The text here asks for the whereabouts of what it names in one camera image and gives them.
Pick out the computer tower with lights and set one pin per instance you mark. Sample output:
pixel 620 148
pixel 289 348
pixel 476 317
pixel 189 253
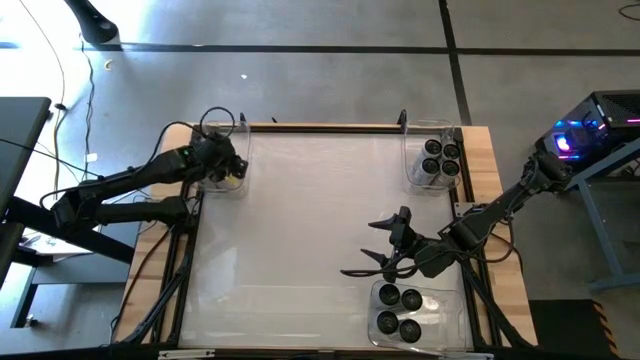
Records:
pixel 615 107

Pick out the black desk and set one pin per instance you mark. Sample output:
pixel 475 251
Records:
pixel 22 140

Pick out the grey-blue metal stand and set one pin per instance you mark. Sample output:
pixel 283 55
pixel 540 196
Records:
pixel 599 230

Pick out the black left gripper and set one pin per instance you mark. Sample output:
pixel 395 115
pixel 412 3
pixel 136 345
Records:
pixel 222 157

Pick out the black hazard-striped mat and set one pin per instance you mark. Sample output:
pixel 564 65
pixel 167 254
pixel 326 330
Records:
pixel 560 330

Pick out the black edge clamp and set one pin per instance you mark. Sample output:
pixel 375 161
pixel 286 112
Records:
pixel 402 118
pixel 242 119

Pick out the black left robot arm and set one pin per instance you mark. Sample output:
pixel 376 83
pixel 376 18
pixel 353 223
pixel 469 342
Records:
pixel 125 175

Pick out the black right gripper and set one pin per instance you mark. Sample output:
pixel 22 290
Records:
pixel 420 252

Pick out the white table bracket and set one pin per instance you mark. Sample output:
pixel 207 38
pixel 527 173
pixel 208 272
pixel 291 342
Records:
pixel 185 354

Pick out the wooden work table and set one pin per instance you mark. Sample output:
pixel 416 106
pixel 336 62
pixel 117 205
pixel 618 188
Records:
pixel 480 150

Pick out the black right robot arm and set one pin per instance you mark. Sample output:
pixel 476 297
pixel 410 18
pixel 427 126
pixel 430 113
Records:
pixel 500 205

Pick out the black pole foot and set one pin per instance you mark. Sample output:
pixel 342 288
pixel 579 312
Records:
pixel 92 22

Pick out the clear plastic bin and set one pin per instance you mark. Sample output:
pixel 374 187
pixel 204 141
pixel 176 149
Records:
pixel 445 320
pixel 242 187
pixel 415 135

